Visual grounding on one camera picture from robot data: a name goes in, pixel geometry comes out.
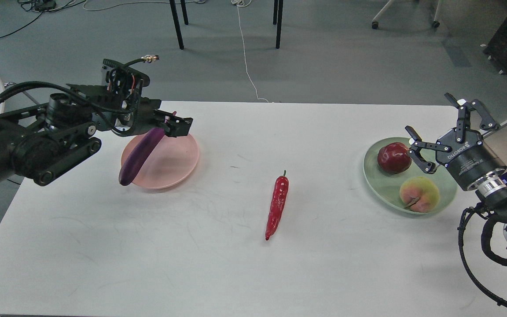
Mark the pink plate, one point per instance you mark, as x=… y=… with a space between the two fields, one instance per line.
x=171 y=162

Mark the dark red pomegranate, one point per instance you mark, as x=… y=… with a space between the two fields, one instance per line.
x=393 y=158

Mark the black table leg rear left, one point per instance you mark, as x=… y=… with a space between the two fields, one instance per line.
x=184 y=12

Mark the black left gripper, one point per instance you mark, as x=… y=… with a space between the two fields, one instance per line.
x=148 y=115

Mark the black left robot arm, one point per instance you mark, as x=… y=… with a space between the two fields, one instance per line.
x=45 y=141

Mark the white office chair base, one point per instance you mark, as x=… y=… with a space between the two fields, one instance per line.
x=404 y=10

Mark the black table leg rear right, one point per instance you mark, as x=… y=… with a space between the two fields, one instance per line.
x=275 y=11

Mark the yellow pink peach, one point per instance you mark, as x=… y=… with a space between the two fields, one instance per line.
x=419 y=194

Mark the black table leg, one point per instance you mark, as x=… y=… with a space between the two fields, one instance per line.
x=184 y=12
x=176 y=24
x=279 y=24
x=275 y=11

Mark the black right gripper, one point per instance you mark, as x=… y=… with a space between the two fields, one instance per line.
x=469 y=160

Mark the green plate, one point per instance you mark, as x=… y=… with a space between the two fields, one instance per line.
x=387 y=186

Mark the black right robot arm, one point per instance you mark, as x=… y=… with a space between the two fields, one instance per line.
x=491 y=191

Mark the purple eggplant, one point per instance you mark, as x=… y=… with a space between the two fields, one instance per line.
x=137 y=157

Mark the red chili pepper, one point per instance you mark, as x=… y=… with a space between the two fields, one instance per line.
x=278 y=200

